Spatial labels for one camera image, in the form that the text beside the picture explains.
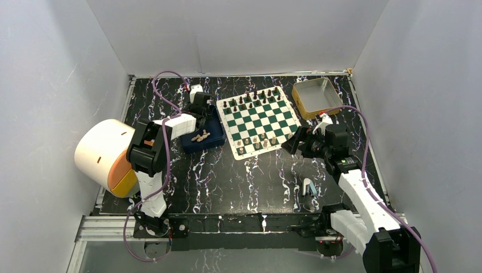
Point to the white orange cylindrical appliance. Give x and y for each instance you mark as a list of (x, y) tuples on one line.
[(101, 155)]

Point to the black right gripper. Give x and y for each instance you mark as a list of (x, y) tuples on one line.
[(290, 145)]

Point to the gold tin box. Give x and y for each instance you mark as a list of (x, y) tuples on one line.
[(314, 96)]

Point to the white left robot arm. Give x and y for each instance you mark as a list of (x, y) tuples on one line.
[(149, 156)]

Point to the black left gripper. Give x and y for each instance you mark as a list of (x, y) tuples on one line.
[(189, 105)]

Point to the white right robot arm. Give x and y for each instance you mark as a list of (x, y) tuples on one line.
[(383, 242)]

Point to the green white chess board mat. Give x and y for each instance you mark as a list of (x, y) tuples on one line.
[(275, 119)]

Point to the small white blue stapler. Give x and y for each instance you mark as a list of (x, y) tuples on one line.
[(309, 188)]

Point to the dark blue tin box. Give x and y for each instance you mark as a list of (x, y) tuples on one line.
[(212, 135)]

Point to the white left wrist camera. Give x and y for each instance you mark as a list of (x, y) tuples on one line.
[(196, 94)]

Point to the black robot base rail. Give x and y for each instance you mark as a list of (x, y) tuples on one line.
[(304, 232)]

